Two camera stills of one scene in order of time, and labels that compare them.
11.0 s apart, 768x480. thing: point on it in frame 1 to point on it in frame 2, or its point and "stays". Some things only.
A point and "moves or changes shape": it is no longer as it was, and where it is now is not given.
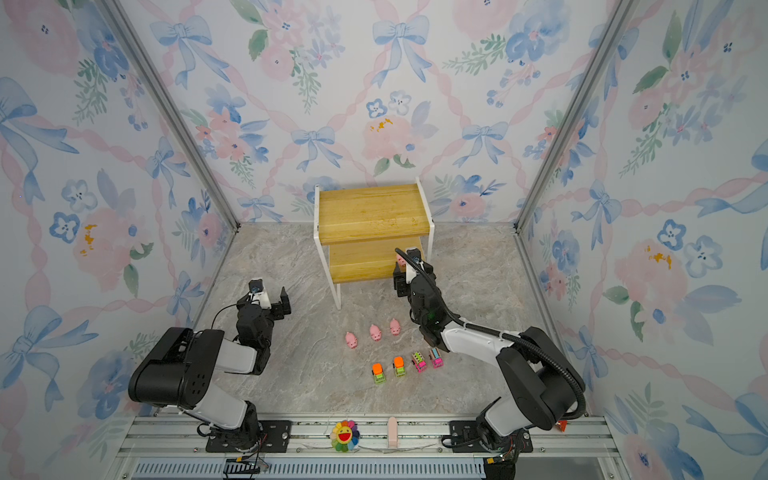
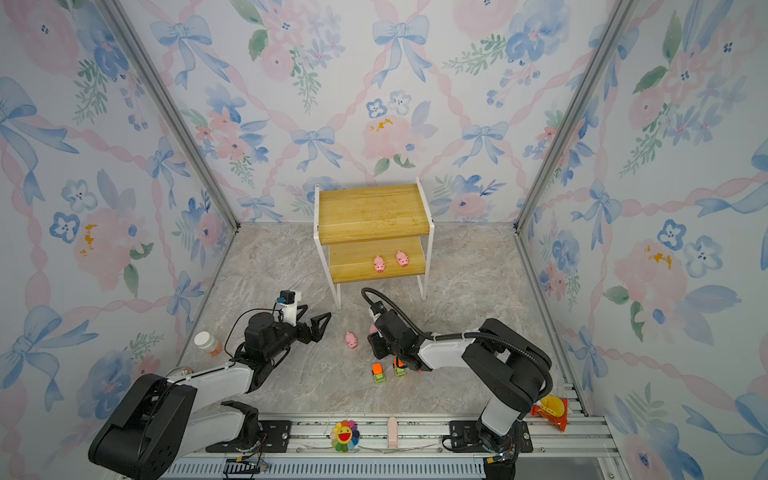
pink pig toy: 351,340 stays
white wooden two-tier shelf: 361,227 stays
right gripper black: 400,284 to 375,344
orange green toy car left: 377,371 stays
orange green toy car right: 399,366 stays
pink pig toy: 395,327 moves or changes shape
